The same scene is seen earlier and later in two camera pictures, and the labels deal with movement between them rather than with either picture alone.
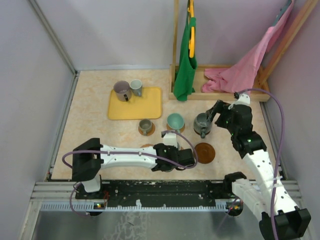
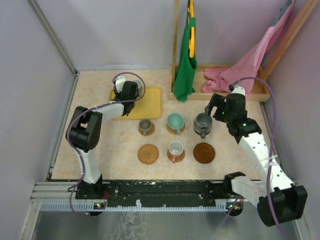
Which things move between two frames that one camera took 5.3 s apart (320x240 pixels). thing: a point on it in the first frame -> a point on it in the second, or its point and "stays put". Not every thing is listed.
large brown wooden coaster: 206,152 stays put
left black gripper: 172,148 -> 117,94
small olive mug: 145,125 stays put
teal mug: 175,121 stays put
